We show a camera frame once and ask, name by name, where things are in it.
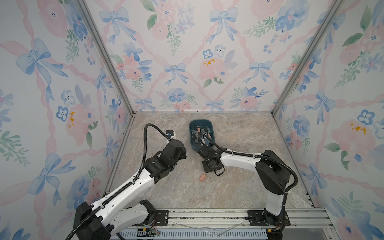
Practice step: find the dark teal storage box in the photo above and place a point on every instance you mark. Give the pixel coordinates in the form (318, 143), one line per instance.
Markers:
(196, 140)

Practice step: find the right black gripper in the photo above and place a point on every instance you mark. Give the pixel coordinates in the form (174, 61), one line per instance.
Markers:
(205, 168)

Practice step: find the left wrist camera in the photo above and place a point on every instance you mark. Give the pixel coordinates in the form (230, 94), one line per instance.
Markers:
(170, 134)

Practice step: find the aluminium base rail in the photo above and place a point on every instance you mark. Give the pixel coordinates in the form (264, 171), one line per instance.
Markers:
(210, 224)

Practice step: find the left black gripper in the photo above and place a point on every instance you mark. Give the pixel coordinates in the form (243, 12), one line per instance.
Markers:
(183, 154)

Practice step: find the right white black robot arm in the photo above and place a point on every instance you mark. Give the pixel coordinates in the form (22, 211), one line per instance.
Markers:
(276, 176)

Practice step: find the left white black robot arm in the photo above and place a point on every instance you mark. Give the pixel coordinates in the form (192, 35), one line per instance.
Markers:
(108, 216)

